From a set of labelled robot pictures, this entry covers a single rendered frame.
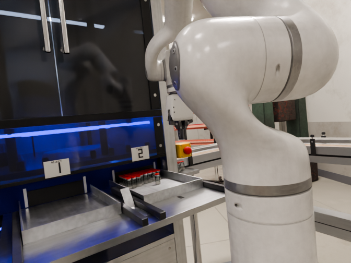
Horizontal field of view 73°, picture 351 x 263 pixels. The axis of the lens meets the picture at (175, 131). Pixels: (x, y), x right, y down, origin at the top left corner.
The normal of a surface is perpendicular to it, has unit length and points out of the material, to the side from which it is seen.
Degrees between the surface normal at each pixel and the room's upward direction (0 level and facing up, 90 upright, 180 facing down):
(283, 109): 90
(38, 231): 90
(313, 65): 113
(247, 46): 86
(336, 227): 90
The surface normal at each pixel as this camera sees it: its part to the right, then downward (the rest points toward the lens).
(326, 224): -0.82, 0.11
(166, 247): 0.57, -0.02
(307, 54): 0.21, 0.22
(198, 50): -0.31, -0.09
